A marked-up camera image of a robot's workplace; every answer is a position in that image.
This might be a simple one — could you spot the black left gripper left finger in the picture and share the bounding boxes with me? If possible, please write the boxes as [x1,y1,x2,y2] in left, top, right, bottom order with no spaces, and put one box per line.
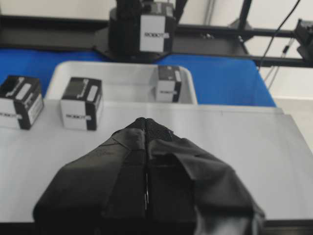
[33,117,146,235]

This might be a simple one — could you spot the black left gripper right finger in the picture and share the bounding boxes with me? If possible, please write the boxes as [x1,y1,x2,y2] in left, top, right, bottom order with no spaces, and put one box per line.
[146,118,265,235]

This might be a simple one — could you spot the black box from tray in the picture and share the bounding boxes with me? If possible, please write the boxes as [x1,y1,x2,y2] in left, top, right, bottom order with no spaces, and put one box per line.
[155,65,182,103]

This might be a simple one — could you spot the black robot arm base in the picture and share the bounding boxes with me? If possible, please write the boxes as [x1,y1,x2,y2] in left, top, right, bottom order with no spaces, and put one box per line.
[94,0,177,63]

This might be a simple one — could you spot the white base board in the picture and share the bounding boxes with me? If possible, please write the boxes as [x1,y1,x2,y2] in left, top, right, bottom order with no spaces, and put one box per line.
[0,100,313,222]

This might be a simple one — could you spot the near black Dynamixel box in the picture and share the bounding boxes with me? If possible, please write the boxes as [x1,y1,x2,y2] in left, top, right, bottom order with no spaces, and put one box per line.
[60,77,103,131]

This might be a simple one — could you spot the black dynamixel box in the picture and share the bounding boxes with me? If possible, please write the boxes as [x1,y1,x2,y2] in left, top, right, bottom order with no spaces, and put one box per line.
[0,75,44,130]
[60,77,103,131]

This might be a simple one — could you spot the white plastic tray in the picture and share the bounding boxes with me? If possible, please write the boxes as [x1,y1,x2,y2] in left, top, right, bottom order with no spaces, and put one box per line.
[45,61,198,105]

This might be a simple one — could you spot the far black Dynamixel box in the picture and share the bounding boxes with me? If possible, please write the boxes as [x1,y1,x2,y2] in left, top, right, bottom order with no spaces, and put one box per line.
[0,75,44,130]

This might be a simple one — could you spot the blue table mat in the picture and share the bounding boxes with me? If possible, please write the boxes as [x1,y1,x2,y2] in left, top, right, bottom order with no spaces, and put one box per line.
[0,48,276,107]

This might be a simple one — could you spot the black aluminium frame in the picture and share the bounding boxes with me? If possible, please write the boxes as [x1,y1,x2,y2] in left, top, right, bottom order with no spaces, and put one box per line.
[0,0,313,68]

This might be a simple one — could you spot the black cable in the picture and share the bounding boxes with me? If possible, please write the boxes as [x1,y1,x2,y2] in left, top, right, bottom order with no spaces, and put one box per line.
[257,0,302,69]

